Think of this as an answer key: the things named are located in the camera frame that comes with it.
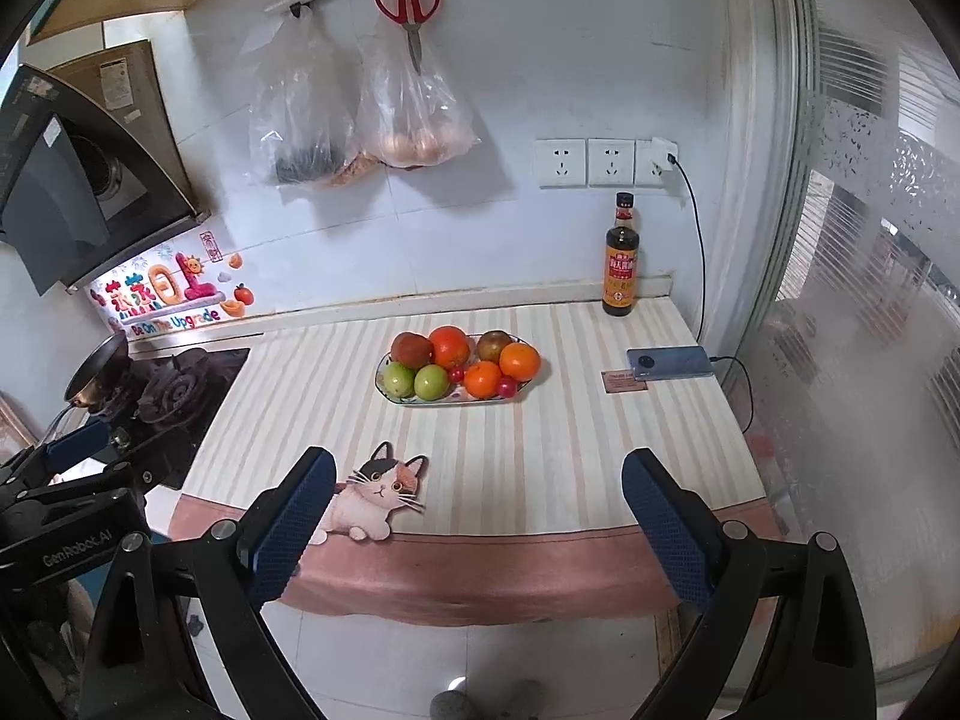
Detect black charging cable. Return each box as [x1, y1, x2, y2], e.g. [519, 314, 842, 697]
[667, 154, 755, 432]

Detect dark sauce bottle yellow label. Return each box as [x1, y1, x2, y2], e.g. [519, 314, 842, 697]
[601, 192, 641, 318]

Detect oval floral ceramic plate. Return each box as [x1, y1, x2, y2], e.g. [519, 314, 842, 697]
[375, 334, 542, 407]

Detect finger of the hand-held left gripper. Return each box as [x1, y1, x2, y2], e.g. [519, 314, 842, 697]
[0, 433, 157, 515]
[0, 418, 113, 488]

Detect small orange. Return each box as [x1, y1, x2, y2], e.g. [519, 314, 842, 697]
[499, 343, 542, 382]

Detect blue smartphone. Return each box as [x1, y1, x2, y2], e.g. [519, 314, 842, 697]
[627, 346, 715, 380]

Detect plastic bag with dark contents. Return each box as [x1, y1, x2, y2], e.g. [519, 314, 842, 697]
[247, 11, 361, 188]

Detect black gas stove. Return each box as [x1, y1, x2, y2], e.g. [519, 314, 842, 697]
[71, 347, 251, 492]

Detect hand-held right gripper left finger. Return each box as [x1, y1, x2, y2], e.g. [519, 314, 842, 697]
[79, 447, 337, 720]

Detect black range hood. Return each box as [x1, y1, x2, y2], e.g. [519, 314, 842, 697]
[0, 64, 200, 297]

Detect dark frying pan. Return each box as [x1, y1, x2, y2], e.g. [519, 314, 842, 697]
[64, 331, 130, 410]

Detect colourful wall sticker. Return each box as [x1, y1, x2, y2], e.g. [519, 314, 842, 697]
[88, 231, 252, 338]

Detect white wall socket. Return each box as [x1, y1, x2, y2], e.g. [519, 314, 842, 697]
[587, 138, 635, 188]
[634, 139, 668, 188]
[534, 138, 587, 188]

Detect striped cat print tablecloth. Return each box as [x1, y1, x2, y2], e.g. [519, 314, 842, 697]
[169, 296, 785, 627]

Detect dark brown-red round fruit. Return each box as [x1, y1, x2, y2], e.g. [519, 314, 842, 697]
[390, 331, 435, 371]

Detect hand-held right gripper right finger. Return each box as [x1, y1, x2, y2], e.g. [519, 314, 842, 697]
[621, 448, 878, 720]

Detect frosted glass sliding door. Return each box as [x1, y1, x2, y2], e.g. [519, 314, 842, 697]
[720, 0, 960, 691]

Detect large red-orange orange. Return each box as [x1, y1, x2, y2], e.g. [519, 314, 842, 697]
[429, 325, 473, 370]

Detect plastic bag with pale contents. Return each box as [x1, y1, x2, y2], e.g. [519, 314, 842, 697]
[356, 30, 481, 170]

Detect red handled scissors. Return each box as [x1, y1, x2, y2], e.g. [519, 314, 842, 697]
[374, 0, 441, 74]

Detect grey slipper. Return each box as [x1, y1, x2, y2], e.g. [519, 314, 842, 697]
[430, 690, 481, 720]

